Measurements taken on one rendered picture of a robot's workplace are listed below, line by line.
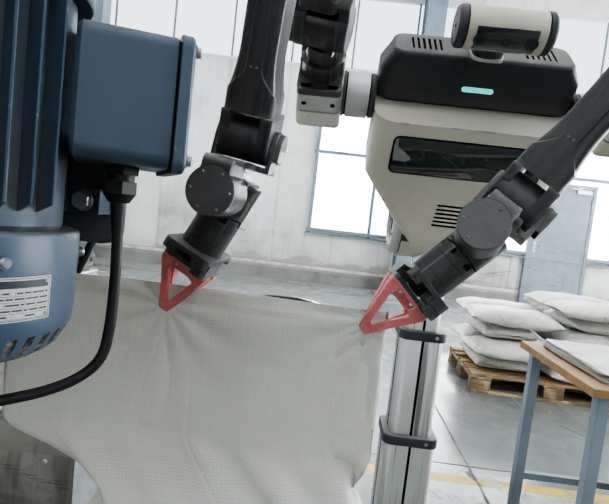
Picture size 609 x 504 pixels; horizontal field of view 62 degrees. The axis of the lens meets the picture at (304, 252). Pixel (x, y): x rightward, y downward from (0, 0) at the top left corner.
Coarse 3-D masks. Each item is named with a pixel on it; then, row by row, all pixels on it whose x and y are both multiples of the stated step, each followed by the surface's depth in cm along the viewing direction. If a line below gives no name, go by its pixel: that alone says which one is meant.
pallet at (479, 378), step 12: (456, 348) 450; (456, 360) 451; (468, 360) 413; (456, 372) 425; (468, 372) 389; (480, 372) 382; (492, 372) 386; (504, 372) 390; (516, 372) 395; (540, 372) 403; (468, 384) 386; (480, 384) 379; (516, 384) 410; (540, 384) 375; (552, 384) 375; (564, 384) 376; (516, 396) 378; (540, 396) 380; (552, 396) 375
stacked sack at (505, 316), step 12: (468, 312) 409; (480, 312) 381; (492, 312) 379; (504, 312) 379; (516, 312) 380; (528, 312) 382; (504, 324) 376; (516, 324) 373; (528, 324) 371; (540, 324) 370; (552, 324) 370
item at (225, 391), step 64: (128, 320) 69; (192, 320) 68; (256, 320) 66; (320, 320) 65; (384, 320) 65; (128, 384) 70; (192, 384) 68; (256, 384) 66; (320, 384) 66; (64, 448) 68; (128, 448) 68; (192, 448) 68; (256, 448) 67; (320, 448) 66
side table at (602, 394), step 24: (528, 360) 217; (552, 360) 189; (528, 384) 215; (576, 384) 169; (600, 384) 164; (528, 408) 215; (600, 408) 162; (528, 432) 216; (600, 432) 163; (600, 456) 163; (552, 480) 218; (576, 480) 217; (600, 480) 219
